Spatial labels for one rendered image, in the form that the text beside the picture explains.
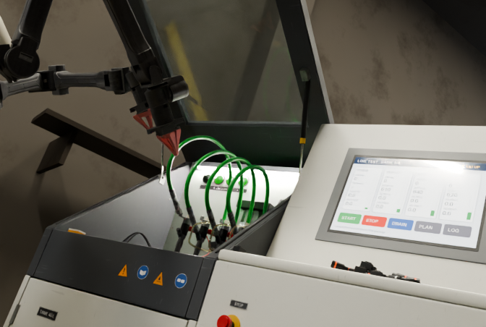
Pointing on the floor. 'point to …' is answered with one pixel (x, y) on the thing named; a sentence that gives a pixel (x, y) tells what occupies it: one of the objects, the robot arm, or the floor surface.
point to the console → (329, 315)
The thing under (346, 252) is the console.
